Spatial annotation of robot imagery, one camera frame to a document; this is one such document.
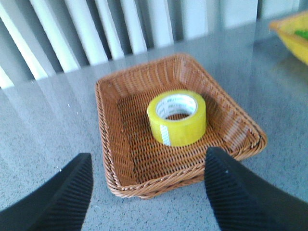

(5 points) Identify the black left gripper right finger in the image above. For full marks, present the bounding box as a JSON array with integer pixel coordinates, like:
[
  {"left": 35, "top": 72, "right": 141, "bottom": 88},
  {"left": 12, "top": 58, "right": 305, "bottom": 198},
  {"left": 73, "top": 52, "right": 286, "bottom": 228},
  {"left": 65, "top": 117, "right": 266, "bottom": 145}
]
[{"left": 204, "top": 147, "right": 308, "bottom": 231}]

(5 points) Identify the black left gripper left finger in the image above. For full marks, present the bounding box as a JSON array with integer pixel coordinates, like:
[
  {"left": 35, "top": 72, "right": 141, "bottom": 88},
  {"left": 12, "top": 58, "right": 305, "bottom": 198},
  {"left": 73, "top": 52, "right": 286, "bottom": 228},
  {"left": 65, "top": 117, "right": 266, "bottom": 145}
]
[{"left": 0, "top": 153, "right": 93, "bottom": 231}]

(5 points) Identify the yellow tape roll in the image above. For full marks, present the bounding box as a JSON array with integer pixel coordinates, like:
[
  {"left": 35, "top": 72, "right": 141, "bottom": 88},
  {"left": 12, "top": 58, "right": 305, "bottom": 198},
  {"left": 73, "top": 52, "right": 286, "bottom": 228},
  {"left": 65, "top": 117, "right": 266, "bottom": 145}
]
[{"left": 147, "top": 90, "right": 207, "bottom": 147}]

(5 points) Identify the brown wicker basket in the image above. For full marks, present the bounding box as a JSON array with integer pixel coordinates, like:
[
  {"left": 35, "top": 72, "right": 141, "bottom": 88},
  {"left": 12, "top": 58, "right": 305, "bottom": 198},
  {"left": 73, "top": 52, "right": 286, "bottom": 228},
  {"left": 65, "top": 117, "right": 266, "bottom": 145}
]
[{"left": 95, "top": 53, "right": 268, "bottom": 199}]

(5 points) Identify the grey pleated curtain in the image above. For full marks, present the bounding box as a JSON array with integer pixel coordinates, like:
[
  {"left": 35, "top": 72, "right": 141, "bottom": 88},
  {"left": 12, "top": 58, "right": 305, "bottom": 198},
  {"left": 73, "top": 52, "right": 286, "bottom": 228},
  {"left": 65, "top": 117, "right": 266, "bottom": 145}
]
[{"left": 0, "top": 0, "right": 308, "bottom": 89}]

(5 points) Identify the yellow wicker tray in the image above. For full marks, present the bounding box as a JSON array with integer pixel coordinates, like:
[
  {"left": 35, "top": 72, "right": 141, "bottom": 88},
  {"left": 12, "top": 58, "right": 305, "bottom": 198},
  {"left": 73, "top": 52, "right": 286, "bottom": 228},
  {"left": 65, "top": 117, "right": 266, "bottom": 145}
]
[{"left": 269, "top": 10, "right": 308, "bottom": 64}]

